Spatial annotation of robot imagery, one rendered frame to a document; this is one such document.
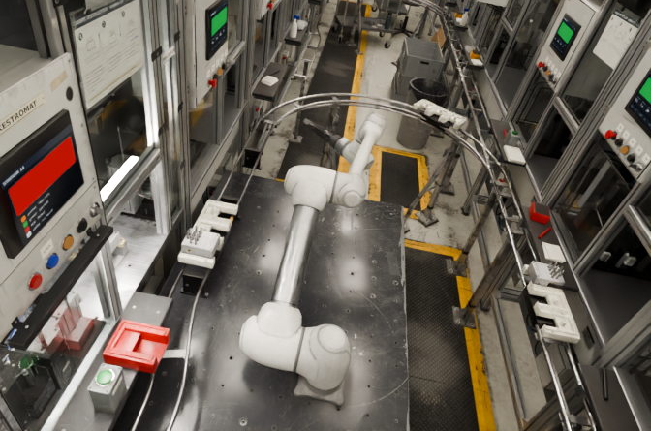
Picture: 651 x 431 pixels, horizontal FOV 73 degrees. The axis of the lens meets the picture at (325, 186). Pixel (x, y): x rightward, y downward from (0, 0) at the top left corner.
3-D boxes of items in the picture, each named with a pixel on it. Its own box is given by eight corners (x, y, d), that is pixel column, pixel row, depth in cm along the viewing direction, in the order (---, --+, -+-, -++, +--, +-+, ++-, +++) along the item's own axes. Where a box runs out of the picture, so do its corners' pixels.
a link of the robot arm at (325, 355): (342, 395, 156) (355, 363, 143) (293, 384, 157) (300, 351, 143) (347, 354, 169) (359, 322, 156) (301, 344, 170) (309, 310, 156)
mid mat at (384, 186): (433, 223, 356) (434, 222, 355) (366, 209, 355) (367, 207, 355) (425, 156, 435) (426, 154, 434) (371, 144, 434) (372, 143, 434)
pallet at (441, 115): (410, 114, 324) (414, 103, 318) (418, 109, 333) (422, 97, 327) (453, 137, 309) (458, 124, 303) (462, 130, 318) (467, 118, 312)
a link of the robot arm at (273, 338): (294, 376, 147) (231, 360, 148) (294, 370, 163) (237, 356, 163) (341, 165, 170) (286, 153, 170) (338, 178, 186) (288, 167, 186)
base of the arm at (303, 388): (348, 352, 177) (350, 344, 173) (342, 406, 159) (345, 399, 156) (303, 342, 177) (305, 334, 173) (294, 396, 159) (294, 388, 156)
